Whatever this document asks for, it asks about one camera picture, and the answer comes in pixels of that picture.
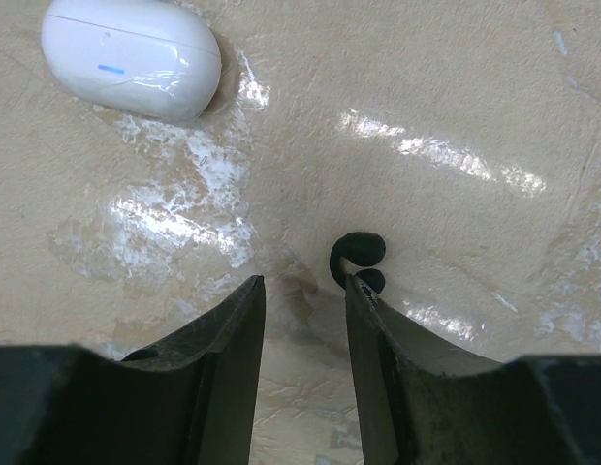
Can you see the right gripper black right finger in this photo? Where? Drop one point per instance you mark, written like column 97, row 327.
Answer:
column 424, row 400

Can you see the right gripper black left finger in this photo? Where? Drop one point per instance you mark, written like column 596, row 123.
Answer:
column 188, row 398

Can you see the black earbud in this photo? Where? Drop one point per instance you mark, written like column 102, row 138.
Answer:
column 363, row 249

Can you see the white earbud charging case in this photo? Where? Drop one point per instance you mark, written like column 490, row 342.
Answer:
column 154, row 58

